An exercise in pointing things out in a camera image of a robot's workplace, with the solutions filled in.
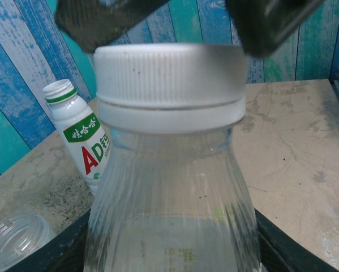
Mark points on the white AD milk bottle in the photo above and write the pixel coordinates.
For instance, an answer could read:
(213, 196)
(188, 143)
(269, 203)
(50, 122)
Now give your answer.
(78, 136)

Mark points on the white bottle cap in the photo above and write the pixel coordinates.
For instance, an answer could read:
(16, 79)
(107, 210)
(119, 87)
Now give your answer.
(169, 76)

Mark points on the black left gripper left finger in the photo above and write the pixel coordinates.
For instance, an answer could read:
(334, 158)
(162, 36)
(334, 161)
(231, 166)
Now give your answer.
(59, 249)

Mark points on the wide clear ribbed bottle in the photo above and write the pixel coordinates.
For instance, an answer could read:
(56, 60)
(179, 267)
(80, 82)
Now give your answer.
(169, 184)

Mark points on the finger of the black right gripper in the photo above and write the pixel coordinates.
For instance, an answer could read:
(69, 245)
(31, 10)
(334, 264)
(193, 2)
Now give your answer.
(268, 25)
(101, 22)

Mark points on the slim clear labelled bottle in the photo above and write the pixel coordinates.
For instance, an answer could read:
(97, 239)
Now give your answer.
(16, 241)

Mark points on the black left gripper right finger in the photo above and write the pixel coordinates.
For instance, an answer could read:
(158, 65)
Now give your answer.
(282, 252)

